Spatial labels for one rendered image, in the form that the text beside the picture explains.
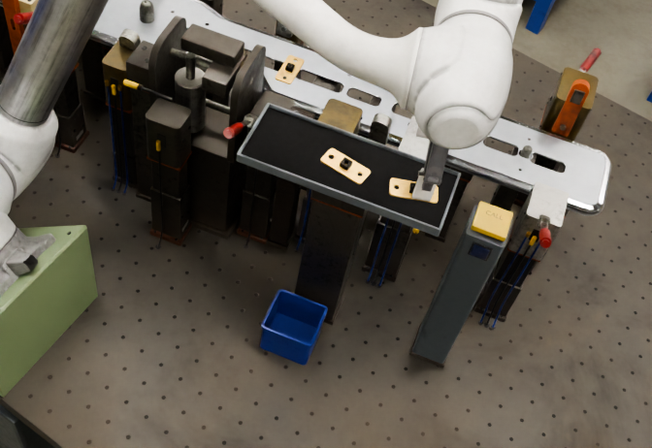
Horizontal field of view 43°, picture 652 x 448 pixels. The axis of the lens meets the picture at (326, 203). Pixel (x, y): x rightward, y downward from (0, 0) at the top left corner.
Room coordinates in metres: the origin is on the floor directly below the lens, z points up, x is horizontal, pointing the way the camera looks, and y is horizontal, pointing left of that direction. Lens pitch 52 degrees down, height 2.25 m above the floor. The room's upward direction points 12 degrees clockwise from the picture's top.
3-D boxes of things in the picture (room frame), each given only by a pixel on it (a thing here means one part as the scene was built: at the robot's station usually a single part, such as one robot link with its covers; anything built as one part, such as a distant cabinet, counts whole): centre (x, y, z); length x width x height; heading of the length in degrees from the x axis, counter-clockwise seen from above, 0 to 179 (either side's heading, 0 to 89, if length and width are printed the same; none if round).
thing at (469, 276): (0.91, -0.28, 0.92); 0.08 x 0.08 x 0.44; 79
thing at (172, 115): (1.04, 0.33, 0.89); 0.09 x 0.08 x 0.38; 169
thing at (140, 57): (1.16, 0.40, 0.91); 0.07 x 0.05 x 0.42; 169
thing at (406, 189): (0.93, -0.14, 1.17); 0.08 x 0.04 x 0.01; 93
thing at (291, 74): (1.33, 0.14, 1.01); 0.08 x 0.04 x 0.01; 169
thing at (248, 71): (1.14, 0.27, 0.95); 0.18 x 0.13 x 0.49; 79
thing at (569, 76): (1.41, -0.48, 0.88); 0.14 x 0.09 x 0.36; 169
